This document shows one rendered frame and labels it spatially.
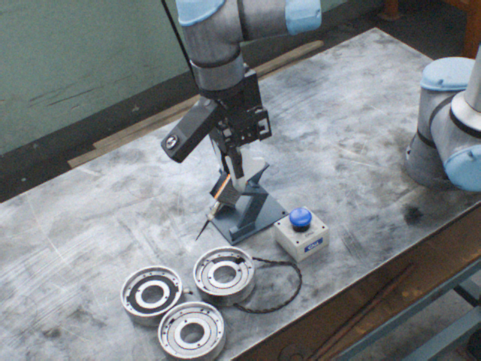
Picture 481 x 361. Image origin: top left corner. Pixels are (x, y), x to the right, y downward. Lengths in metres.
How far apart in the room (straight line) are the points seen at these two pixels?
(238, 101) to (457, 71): 0.41
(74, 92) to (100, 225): 1.48
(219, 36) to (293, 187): 0.47
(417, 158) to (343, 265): 0.27
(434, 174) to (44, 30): 1.70
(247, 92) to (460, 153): 0.35
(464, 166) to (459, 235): 0.50
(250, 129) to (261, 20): 0.20
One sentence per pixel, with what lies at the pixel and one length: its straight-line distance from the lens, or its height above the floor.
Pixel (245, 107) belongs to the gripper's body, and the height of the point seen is 1.10.
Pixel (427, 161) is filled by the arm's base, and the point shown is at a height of 0.85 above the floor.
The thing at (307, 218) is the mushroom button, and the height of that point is 0.87.
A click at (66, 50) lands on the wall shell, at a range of 2.63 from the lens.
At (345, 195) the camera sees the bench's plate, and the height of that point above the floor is 0.80.
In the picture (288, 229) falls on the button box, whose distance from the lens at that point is 1.15.
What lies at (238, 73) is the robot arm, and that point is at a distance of 0.94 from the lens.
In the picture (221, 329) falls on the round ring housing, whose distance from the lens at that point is 1.04.
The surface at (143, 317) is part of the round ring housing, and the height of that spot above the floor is 0.84.
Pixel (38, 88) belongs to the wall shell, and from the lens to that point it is 2.66.
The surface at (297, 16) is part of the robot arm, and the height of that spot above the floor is 1.26.
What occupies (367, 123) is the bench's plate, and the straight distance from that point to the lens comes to 1.43.
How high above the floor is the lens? 1.69
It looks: 43 degrees down
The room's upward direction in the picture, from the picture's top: 9 degrees counter-clockwise
